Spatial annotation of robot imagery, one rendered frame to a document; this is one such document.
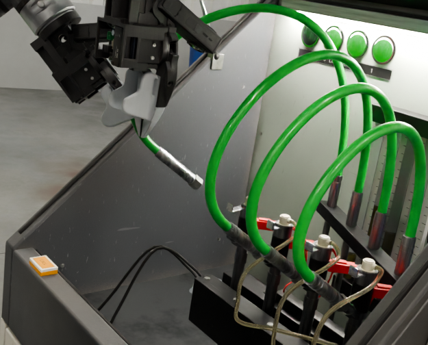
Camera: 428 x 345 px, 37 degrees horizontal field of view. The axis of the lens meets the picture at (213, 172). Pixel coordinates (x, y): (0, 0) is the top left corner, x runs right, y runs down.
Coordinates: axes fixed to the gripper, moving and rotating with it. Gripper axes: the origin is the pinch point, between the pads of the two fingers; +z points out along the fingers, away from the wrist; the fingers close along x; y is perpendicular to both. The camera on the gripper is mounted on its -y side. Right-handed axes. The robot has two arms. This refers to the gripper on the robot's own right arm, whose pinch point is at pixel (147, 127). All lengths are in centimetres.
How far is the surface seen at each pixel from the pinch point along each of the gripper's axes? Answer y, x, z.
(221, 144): -5.0, 9.9, -0.4
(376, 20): -45.0, -1.4, -17.5
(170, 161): -11.4, -9.6, 8.6
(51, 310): 6.0, -12.4, 33.3
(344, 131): -38.9, 1.6, 1.3
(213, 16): -15.0, -8.4, -15.0
